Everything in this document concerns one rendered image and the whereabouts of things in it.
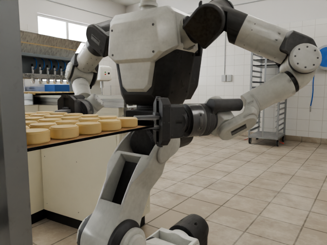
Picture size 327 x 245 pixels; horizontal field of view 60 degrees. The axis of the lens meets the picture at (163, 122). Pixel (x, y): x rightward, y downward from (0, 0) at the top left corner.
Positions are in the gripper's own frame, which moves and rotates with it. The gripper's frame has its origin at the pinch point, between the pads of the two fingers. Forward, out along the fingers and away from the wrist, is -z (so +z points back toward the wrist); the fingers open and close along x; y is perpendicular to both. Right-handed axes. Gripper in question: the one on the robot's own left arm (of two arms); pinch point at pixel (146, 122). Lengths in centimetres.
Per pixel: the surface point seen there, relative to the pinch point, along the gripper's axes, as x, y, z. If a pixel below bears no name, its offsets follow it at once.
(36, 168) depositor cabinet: -47, -146, -21
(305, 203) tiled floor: -85, -85, 178
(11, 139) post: 1.8, 25.6, -28.2
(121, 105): -1, -91, 23
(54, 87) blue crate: 9, -479, 23
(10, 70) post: 10.2, 25.3, -27.9
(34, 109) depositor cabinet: -6, -146, -21
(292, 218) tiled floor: -85, -72, 146
